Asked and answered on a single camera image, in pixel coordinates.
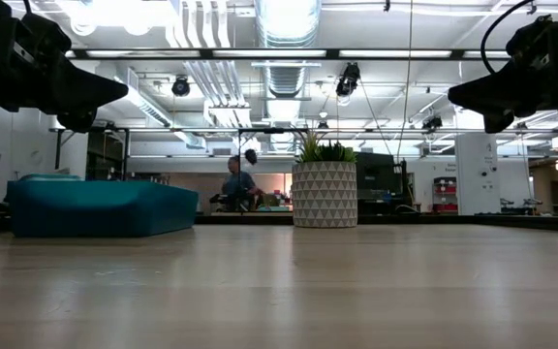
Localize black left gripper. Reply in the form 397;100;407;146
0;0;130;135

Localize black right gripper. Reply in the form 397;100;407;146
447;0;558;135

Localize white cabinet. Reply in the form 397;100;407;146
454;131;502;215

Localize red storage shelf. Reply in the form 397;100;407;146
432;175;457;214

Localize teal plastic bin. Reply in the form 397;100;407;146
6;174;201;238

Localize person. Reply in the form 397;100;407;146
220;154;264;212

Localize succulent in patterned pot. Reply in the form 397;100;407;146
291;129;359;229

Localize black background frame stand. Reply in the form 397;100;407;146
48;126;131;183
236;126;309;214

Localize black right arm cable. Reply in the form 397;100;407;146
480;0;538;75

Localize black aluminium table frame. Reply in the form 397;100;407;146
0;211;558;233

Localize silver ventilation duct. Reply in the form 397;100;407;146
254;0;323;122

